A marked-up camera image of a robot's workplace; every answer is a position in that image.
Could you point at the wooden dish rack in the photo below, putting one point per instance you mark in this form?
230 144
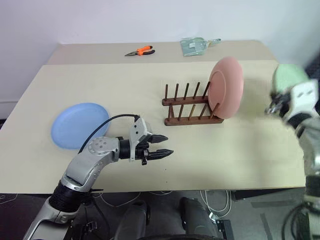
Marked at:
190 110

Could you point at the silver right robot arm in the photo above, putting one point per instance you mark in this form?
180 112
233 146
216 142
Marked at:
311 150

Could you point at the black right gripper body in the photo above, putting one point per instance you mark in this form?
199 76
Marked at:
284 103

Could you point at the pink plate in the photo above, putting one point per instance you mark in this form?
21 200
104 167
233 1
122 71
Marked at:
228 90

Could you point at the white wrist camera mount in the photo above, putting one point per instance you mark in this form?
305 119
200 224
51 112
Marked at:
303 93
138 131

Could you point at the dark rounded robot leg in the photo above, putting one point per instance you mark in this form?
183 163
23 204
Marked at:
132 220
196 220

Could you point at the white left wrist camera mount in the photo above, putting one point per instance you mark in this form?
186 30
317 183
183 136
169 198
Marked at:
138 131

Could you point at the green plate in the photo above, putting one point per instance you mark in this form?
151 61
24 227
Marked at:
290 76

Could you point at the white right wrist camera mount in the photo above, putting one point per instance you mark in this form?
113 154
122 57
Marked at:
303 93

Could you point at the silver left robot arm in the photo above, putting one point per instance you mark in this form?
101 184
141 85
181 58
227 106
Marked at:
85 165

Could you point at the clear plastic bag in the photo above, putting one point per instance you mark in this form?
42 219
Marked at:
193 46

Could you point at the black floor bracket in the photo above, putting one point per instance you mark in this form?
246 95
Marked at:
222 223

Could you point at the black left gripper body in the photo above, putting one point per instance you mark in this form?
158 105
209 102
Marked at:
143 149

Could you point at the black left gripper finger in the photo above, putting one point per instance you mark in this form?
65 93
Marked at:
160 138
161 153

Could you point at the blue plate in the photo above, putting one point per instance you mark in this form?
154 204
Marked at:
77 125

